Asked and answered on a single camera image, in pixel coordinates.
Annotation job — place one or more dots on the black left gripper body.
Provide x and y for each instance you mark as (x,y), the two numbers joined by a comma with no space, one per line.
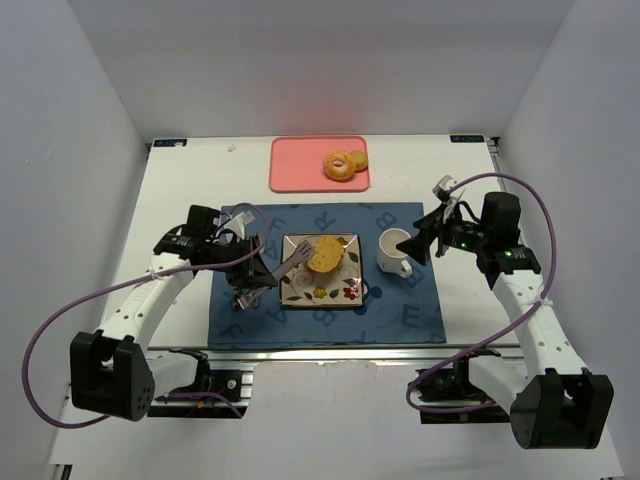
(252,262)

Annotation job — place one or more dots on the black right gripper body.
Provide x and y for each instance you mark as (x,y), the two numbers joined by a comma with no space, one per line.
(437,233)

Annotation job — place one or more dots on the round bread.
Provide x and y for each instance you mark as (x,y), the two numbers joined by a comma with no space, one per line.
(328,253)

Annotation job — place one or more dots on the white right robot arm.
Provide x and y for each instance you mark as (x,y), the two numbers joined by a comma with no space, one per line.
(558,403)

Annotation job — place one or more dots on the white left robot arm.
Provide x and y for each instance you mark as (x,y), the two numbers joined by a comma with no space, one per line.
(111,373)

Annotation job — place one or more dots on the white ceramic mug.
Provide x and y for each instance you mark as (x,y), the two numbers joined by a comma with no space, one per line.
(389,258)

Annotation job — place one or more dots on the blue letter placemat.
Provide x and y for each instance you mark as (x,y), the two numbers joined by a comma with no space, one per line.
(395,310)

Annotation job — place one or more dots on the square floral plate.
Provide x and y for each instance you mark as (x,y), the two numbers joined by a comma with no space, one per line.
(342,287)

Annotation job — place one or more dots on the small round bun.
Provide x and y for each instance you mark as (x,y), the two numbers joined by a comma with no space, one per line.
(361,160)

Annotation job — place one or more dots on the pink plastic tray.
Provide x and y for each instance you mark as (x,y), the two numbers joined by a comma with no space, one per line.
(296,164)

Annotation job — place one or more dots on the patterned handle spoon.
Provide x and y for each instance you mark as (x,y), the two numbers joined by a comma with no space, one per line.
(255,300)

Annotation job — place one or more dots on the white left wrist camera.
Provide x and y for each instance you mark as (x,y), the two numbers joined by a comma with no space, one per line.
(233,229)

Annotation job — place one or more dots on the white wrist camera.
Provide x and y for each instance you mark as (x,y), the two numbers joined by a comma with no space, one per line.
(442,190)
(233,229)

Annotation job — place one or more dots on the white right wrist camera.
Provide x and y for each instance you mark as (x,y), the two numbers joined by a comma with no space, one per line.
(442,190)

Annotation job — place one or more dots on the glazed ring donut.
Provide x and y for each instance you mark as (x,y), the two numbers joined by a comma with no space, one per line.
(339,166)

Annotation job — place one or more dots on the aluminium table frame rail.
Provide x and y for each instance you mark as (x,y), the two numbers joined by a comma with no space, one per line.
(342,353)

